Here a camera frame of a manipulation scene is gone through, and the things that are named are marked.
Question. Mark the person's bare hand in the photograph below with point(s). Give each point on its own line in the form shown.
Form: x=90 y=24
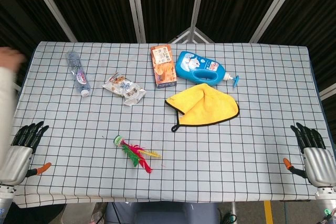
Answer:
x=10 y=57

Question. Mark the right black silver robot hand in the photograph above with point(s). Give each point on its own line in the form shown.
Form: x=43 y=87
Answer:
x=319 y=165

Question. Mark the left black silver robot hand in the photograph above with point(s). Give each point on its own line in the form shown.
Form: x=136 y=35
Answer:
x=14 y=161

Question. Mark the colourful feather shuttlecock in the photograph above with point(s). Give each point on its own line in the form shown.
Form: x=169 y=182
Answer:
x=132 y=153

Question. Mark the person's white sleeved forearm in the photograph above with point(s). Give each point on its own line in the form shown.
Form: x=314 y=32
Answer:
x=6 y=108

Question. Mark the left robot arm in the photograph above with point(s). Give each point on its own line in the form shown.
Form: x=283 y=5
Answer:
x=5 y=203

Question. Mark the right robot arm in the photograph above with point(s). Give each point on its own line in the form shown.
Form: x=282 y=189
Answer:
x=328 y=203

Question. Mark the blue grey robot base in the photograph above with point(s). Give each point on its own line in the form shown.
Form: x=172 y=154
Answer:
x=162 y=213

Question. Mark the clear plastic water bottle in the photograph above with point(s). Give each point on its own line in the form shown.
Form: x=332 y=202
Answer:
x=78 y=75

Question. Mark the crumpled white snack bag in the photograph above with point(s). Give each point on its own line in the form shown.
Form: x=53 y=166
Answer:
x=124 y=89

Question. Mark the yellow cloth with black trim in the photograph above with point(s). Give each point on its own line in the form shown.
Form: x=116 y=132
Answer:
x=207 y=108

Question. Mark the checked white tablecloth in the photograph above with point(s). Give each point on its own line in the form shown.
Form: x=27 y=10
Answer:
x=183 y=155

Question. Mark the orange snack box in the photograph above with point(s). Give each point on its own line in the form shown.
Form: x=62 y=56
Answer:
x=163 y=66

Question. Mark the blue pump detergent bottle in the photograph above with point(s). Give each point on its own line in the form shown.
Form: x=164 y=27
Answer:
x=193 y=64

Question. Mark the white metal frame post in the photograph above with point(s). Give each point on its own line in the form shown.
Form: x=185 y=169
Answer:
x=197 y=6
x=136 y=6
x=273 y=6
x=52 y=6

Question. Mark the white triangular frame brace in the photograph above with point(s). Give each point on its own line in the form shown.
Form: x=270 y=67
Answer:
x=183 y=36

